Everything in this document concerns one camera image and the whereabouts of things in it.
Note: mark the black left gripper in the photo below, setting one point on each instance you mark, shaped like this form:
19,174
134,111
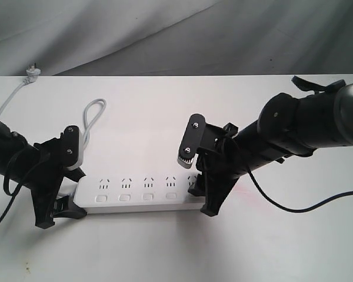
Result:
46,180

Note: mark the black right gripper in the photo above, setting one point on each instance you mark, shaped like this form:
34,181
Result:
219,171

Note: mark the white five-socket power strip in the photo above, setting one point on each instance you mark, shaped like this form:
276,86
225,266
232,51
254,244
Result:
138,193

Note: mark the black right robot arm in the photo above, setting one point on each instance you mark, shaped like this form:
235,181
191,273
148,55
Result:
286,127

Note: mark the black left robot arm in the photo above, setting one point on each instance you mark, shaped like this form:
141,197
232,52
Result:
18,159

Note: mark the grey backdrop cloth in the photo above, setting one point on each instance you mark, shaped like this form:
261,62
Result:
160,38

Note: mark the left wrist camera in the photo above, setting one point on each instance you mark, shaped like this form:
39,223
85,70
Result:
72,147

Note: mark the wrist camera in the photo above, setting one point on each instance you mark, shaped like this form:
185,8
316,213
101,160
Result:
72,147
199,137

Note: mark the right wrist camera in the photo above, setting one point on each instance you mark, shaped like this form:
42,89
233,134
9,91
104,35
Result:
199,137

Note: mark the white wall plug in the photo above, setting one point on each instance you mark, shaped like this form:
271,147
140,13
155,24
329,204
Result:
32,72

